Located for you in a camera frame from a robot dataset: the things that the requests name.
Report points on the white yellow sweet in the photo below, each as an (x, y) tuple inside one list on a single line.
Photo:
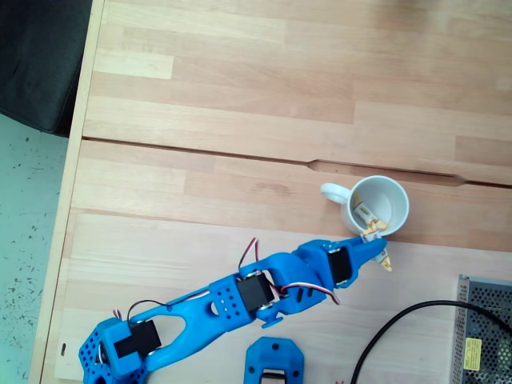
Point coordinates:
[(385, 262), (362, 210)]

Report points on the white ceramic mug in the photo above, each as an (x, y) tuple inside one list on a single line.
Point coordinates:
[(384, 200)]

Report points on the light wooden base board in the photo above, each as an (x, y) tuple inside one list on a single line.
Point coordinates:
[(320, 320)]

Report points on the metal mesh power supply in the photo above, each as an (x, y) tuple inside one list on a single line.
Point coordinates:
[(496, 360)]

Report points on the dark upholstered seat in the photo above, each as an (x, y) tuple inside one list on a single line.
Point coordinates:
[(40, 60)]

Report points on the blue printed post mount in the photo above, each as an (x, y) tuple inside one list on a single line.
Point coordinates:
[(276, 352)]

